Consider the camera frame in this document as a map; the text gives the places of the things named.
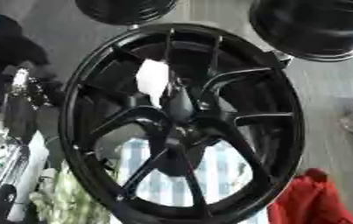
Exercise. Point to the black round wheel rim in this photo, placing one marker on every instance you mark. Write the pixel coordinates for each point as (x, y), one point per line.
(125, 10)
(312, 27)

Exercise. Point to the black spoked wheel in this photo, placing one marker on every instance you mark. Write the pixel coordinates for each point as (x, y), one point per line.
(176, 159)

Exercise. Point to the red crumpled cloth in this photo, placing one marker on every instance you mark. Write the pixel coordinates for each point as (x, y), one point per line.
(312, 201)

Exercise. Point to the white pin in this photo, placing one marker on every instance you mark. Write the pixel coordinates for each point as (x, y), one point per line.
(151, 76)

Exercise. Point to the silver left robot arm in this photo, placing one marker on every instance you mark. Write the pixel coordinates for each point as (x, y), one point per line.
(9, 163)

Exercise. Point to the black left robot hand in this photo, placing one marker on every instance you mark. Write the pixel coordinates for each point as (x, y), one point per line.
(18, 116)

